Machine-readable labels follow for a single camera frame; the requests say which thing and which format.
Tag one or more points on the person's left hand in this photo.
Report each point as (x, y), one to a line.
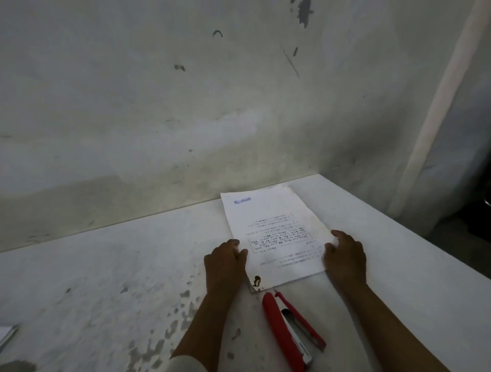
(224, 268)

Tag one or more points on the person's right hand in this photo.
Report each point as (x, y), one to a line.
(347, 264)

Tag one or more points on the person's right thumb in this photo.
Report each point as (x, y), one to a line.
(328, 253)

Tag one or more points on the person's left thumb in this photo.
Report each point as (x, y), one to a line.
(243, 258)

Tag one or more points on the stack of white printed sheets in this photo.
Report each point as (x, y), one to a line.
(274, 233)

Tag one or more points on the person's right forearm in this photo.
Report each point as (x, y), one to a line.
(387, 329)

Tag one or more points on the person's left forearm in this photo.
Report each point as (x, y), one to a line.
(209, 325)

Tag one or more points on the red stapler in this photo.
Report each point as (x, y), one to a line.
(285, 333)

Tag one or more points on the white sleeve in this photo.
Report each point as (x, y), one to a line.
(188, 365)

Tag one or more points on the white paper sheet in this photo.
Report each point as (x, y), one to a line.
(7, 334)

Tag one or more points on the white wall pipe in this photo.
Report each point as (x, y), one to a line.
(433, 115)

